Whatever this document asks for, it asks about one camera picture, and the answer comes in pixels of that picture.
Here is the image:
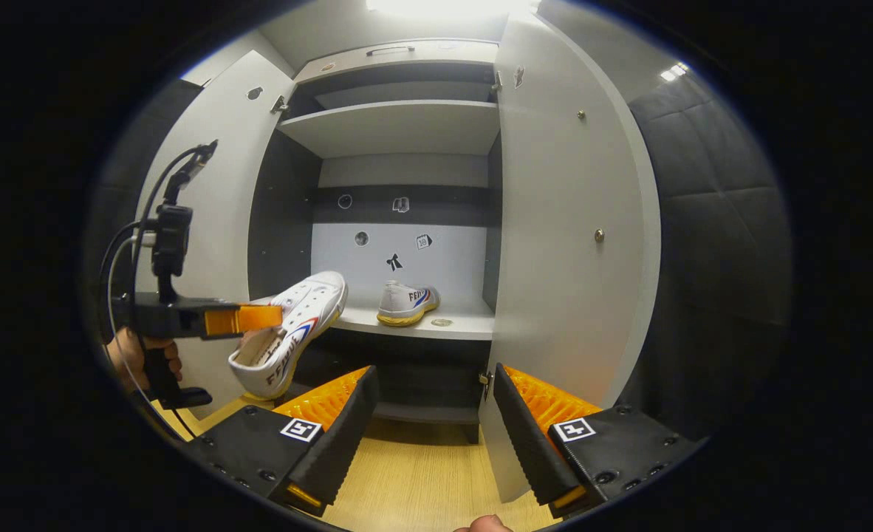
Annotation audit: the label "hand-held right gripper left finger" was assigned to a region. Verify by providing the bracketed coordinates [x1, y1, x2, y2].
[185, 365, 380, 518]

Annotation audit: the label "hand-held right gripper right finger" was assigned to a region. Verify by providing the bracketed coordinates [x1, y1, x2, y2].
[493, 364, 707, 519]

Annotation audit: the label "white canvas shoe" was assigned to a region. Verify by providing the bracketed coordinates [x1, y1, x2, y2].
[228, 271, 349, 400]
[376, 280, 441, 327]

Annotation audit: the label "white shoe cabinet door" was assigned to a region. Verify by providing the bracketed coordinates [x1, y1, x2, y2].
[479, 11, 663, 505]
[134, 50, 297, 416]

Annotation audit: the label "white shoe cabinet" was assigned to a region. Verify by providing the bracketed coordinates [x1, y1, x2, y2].
[248, 38, 500, 444]

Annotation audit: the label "large ceiling light panel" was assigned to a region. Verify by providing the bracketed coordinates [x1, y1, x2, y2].
[366, 0, 541, 19]

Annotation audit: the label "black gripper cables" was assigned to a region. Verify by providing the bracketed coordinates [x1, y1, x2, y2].
[99, 144, 201, 440]

